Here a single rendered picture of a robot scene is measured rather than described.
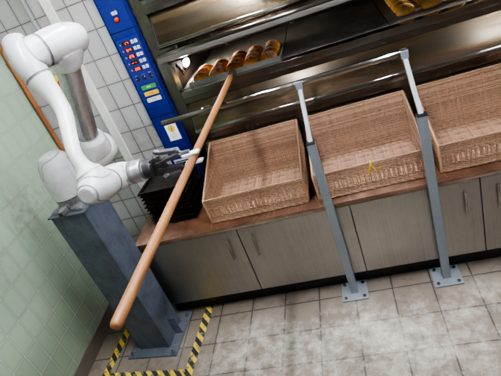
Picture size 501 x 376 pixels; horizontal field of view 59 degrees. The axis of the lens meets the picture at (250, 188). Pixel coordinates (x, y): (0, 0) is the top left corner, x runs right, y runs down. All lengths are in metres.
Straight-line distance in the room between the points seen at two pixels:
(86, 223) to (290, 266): 1.09
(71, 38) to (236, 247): 1.30
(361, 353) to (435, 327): 0.37
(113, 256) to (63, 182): 0.44
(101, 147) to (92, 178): 0.63
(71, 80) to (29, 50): 0.23
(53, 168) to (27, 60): 0.55
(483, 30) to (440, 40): 0.20
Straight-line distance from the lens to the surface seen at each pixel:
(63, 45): 1.93
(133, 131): 2.83
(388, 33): 2.49
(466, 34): 2.60
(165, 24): 2.55
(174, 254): 2.55
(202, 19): 2.48
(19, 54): 1.89
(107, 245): 2.32
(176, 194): 1.45
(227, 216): 2.38
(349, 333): 2.40
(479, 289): 2.52
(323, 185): 2.11
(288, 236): 2.36
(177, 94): 2.64
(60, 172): 2.21
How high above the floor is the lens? 1.83
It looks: 29 degrees down
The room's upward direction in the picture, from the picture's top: 22 degrees counter-clockwise
